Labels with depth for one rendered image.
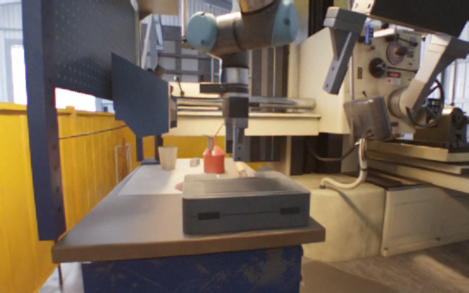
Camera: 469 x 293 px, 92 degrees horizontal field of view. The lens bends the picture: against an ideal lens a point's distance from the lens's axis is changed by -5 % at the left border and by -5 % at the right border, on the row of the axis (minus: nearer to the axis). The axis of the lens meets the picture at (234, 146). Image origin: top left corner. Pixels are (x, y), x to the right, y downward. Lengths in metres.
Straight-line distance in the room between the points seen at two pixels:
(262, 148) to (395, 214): 1.30
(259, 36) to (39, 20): 0.37
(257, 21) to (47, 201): 0.48
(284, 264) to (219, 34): 0.51
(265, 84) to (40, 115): 2.05
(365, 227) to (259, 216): 1.92
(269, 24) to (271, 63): 1.95
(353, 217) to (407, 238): 0.68
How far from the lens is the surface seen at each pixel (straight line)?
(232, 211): 0.47
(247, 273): 0.59
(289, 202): 0.50
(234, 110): 0.57
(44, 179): 0.51
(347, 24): 0.34
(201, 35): 0.52
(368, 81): 2.10
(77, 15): 0.68
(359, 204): 2.24
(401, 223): 2.63
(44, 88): 0.50
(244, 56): 0.62
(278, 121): 1.98
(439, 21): 0.40
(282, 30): 0.47
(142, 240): 0.48
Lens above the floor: 1.16
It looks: 6 degrees down
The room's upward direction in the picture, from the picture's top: 1 degrees clockwise
